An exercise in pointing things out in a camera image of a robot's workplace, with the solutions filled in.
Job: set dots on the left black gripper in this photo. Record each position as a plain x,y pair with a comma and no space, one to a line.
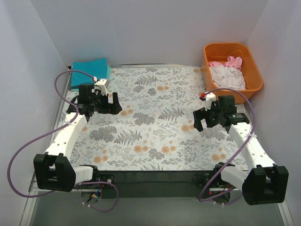
109,105

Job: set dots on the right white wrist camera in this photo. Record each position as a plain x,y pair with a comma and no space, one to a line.
208,98

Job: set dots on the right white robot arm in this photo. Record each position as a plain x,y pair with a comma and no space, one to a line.
266,182

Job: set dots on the white t shirt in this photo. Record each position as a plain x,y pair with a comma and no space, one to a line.
228,77

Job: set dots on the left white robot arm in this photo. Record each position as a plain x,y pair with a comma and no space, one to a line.
53,169

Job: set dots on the orange plastic basket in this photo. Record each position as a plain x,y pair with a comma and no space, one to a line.
219,52

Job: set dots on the pink t shirt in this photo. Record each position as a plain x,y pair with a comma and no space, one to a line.
235,62

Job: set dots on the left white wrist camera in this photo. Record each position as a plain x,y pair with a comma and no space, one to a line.
101,86

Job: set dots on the floral table mat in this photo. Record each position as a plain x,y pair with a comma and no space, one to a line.
154,130

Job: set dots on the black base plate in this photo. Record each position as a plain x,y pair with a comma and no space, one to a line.
157,184

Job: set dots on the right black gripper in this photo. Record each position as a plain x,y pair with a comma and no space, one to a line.
206,117

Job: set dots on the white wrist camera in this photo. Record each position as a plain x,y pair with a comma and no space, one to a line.
208,98
101,86

